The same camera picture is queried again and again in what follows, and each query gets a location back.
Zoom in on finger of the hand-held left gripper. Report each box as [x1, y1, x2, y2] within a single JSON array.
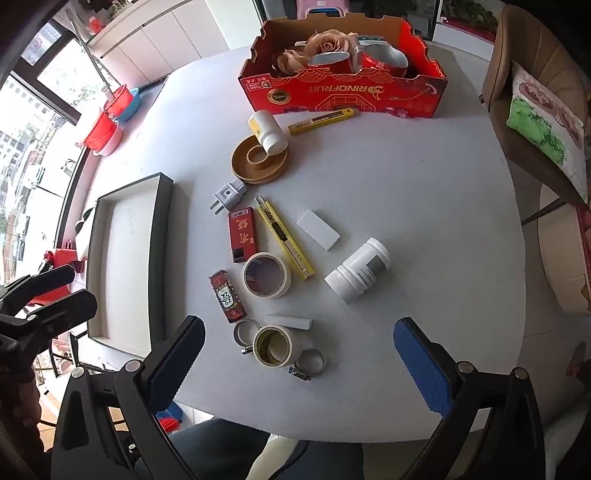
[[18, 290, 98, 352], [0, 264, 75, 315]]

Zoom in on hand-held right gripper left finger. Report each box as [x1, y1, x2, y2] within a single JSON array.
[[51, 315, 206, 480]]

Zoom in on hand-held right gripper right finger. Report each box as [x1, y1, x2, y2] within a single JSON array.
[[393, 317, 559, 480]]

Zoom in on metal hose clamp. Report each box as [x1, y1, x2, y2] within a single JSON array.
[[233, 319, 260, 356], [288, 348, 326, 380]]

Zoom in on white tray with black rim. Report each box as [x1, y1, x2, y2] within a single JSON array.
[[85, 172, 174, 358]]

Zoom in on small red patterned box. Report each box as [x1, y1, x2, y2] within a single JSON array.
[[209, 270, 246, 324]]

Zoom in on large white plastic bottle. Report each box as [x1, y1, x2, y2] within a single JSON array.
[[324, 237, 391, 305]]

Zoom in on white bar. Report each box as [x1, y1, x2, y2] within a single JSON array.
[[265, 314, 313, 330]]

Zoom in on masking tape roll yellow core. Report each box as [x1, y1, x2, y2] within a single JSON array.
[[252, 325, 315, 367]]

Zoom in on masking tape roll striped label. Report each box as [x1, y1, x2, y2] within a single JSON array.
[[242, 252, 293, 299]]

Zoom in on red rectangular card box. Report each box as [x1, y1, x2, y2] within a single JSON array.
[[228, 207, 259, 264]]

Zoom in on white rectangular block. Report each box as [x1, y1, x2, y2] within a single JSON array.
[[296, 210, 341, 251]]

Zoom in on grey plug adapter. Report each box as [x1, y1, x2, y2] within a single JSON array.
[[210, 181, 245, 216]]

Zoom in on brown tape spool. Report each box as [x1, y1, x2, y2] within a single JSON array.
[[231, 136, 291, 185]]

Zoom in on white bottle with yellow label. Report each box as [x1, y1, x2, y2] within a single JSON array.
[[248, 111, 288, 155]]

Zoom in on person's left hand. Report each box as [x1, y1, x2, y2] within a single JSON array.
[[0, 376, 47, 457]]

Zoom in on red plastic stool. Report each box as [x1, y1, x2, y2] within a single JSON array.
[[44, 248, 86, 308]]

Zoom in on small white stool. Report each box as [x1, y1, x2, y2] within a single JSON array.
[[74, 208, 96, 261]]

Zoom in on red basin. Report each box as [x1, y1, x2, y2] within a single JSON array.
[[82, 108, 122, 149]]

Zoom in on long yellow utility knife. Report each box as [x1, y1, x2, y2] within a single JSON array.
[[255, 196, 317, 281]]

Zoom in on beige bench seat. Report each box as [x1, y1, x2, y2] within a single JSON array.
[[538, 185, 591, 317]]

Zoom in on blue basin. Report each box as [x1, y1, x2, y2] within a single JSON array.
[[115, 88, 143, 123]]

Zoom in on red bucket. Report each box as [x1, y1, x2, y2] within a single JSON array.
[[102, 84, 132, 118]]

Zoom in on red printed packaging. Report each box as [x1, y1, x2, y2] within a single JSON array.
[[575, 205, 591, 266]]

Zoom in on white cabinet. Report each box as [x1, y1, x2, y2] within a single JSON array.
[[88, 0, 232, 86]]

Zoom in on small yellow utility knife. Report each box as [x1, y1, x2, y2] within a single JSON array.
[[288, 108, 360, 137]]

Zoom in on brown upholstered chair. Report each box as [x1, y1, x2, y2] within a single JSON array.
[[480, 4, 591, 227]]

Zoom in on green and white printed cushion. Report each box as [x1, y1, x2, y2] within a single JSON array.
[[505, 60, 591, 206]]

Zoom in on red cardboard box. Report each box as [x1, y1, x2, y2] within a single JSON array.
[[239, 13, 448, 119]]

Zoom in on red patterned tin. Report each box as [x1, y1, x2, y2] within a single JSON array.
[[355, 39, 409, 77], [307, 51, 354, 75]]

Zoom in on pink artificial rose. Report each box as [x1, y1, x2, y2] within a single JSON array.
[[272, 48, 310, 77], [305, 28, 358, 58]]

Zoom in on green plants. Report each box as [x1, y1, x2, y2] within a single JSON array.
[[450, 0, 500, 29]]

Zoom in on pink plastic stool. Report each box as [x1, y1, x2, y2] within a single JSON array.
[[295, 0, 347, 20]]

